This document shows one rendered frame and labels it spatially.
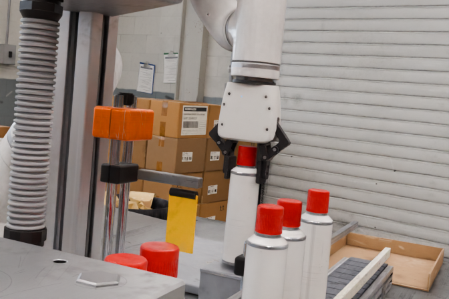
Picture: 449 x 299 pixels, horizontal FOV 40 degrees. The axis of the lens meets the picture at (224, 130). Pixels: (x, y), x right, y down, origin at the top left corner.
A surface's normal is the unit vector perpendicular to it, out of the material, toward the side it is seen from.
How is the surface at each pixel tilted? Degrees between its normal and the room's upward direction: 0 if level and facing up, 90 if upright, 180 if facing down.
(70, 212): 90
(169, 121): 90
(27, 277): 0
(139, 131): 90
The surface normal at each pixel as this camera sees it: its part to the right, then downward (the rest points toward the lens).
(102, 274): 0.09, -0.99
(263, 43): 0.18, 0.07
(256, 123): -0.39, 0.00
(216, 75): -0.59, 0.00
